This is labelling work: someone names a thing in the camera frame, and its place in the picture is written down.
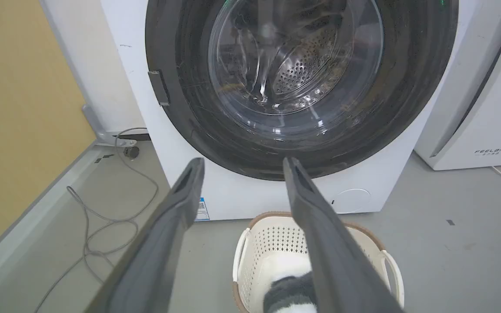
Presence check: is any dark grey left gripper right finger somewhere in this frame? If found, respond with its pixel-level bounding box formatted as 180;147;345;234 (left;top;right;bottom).
282;157;405;313

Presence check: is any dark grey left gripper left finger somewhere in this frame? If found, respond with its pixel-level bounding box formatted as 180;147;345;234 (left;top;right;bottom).
84;157;205;313

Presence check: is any round dark washing machine door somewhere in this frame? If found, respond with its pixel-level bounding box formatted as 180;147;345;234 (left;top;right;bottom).
145;0;459;181

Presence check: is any white front-load washing machine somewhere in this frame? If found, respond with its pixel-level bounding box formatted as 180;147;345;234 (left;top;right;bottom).
100;0;479;221

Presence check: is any white perforated laundry basket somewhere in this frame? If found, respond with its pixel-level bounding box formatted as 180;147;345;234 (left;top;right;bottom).
232;212;405;313

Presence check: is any grey white striped cloth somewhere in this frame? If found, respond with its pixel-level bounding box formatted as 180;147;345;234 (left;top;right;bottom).
263;272;318;313

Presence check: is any white Feelbird appliance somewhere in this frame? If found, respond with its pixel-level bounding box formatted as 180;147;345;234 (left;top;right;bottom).
414;0;501;171

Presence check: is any grey power cable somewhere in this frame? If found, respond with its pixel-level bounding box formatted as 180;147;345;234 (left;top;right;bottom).
33;127;160;313

